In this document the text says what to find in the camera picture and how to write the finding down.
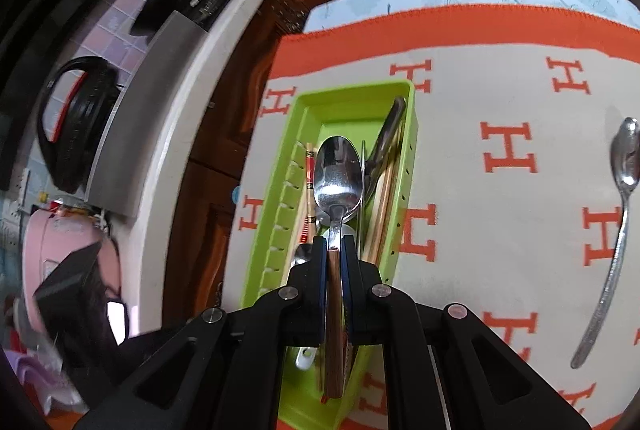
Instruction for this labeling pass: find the long brown wooden chopstick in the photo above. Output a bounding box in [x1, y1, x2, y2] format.
[362, 125, 406, 263]

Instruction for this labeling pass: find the white kitchen countertop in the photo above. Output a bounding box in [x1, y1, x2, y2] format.
[115, 0, 351, 341]

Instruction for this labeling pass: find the wood-handled metal spoon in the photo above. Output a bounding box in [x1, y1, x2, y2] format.
[312, 136, 365, 403]

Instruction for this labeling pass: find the small metal spoon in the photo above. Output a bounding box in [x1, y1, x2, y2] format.
[570, 116, 640, 370]

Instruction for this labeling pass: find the orange beige printed blanket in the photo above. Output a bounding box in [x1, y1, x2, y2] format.
[220, 5, 640, 430]

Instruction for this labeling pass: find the green plastic utensil tray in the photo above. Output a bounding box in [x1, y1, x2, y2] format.
[241, 79, 416, 430]

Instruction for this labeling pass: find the red patterned chopstick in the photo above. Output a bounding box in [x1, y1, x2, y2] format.
[300, 142, 318, 243]

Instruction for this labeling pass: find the white ceramic spoon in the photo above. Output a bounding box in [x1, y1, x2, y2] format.
[294, 346, 318, 371]

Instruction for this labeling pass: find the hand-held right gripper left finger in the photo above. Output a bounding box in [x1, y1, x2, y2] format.
[75, 236, 329, 430]

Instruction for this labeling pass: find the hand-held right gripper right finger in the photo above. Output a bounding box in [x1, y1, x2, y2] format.
[341, 236, 591, 430]

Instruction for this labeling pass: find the pink rice cooker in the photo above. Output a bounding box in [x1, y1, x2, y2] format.
[20, 207, 123, 336]

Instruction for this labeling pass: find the low stainless splash guard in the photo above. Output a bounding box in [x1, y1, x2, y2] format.
[85, 10, 201, 218]

